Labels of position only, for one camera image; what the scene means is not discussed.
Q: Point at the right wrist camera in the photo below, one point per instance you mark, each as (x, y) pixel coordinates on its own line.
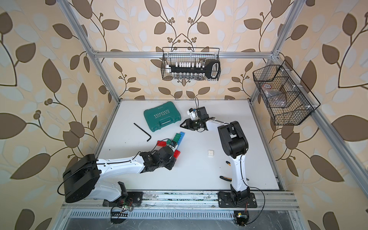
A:
(192, 114)

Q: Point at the blue lego brick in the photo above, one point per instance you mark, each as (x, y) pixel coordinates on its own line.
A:
(178, 138)

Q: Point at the side wire basket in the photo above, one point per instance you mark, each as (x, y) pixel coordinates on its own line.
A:
(288, 99)

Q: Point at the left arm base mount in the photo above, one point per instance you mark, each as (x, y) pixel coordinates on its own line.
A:
(131, 199)

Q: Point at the small white lego brick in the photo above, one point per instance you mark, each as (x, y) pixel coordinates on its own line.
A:
(211, 153)

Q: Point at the plastic bag in basket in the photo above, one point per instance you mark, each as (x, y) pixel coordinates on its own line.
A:
(274, 97)

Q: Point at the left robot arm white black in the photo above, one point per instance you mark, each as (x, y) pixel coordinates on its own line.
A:
(87, 177)

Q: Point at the green lego brick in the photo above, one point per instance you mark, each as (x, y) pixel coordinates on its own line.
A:
(171, 143)

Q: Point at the red lego brick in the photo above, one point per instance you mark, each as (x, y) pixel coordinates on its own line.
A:
(161, 143)
(176, 153)

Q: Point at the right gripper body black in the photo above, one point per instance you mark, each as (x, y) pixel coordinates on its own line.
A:
(195, 124)

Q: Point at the socket bit set holder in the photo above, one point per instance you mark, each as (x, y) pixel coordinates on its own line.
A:
(203, 70)

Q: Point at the rear wire basket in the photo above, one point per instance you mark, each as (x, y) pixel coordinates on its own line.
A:
(187, 54)

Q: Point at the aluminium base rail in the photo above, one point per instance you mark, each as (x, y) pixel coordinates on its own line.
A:
(213, 200)

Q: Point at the yellow handled pliers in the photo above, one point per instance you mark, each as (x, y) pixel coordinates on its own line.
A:
(224, 177)

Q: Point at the black allen key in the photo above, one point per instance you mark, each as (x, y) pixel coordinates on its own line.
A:
(149, 136)

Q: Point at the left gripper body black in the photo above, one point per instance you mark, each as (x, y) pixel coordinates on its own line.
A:
(170, 165)

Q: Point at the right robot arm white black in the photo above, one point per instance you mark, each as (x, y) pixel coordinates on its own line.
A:
(234, 144)

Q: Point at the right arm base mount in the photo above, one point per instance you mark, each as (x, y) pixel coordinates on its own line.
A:
(236, 200)

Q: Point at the green plastic tool case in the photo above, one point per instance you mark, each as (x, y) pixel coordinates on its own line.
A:
(161, 116)

